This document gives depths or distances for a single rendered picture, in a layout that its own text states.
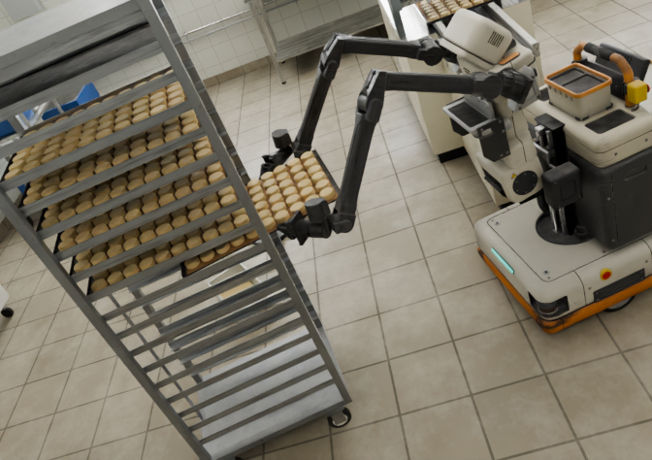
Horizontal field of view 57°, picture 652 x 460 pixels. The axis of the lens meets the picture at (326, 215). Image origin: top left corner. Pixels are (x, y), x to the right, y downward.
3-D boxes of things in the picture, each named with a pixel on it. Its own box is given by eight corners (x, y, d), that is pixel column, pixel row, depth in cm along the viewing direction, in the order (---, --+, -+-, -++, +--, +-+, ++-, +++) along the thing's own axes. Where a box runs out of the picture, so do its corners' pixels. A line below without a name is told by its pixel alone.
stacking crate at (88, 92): (66, 108, 636) (55, 91, 625) (100, 94, 632) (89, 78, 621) (50, 132, 585) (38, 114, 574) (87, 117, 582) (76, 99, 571)
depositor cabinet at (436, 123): (404, 89, 486) (374, -12, 441) (491, 59, 476) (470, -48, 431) (437, 167, 380) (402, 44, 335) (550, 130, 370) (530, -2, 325)
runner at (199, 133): (215, 127, 179) (211, 118, 177) (216, 131, 176) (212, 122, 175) (16, 216, 177) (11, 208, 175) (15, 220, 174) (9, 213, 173)
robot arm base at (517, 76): (534, 79, 188) (514, 68, 198) (513, 74, 185) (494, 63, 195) (523, 105, 191) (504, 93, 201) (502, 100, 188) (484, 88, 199)
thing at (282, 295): (303, 286, 265) (301, 281, 264) (305, 290, 263) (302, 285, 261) (170, 347, 263) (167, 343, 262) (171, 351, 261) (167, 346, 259)
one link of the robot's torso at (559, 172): (545, 178, 253) (537, 128, 240) (586, 209, 230) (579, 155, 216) (488, 204, 253) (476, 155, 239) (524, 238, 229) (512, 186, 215)
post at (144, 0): (350, 396, 246) (146, -10, 154) (352, 401, 243) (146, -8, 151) (343, 399, 245) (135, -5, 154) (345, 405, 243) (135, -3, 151)
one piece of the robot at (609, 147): (587, 189, 288) (566, 26, 243) (669, 249, 242) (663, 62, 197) (524, 218, 287) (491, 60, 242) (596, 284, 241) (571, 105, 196)
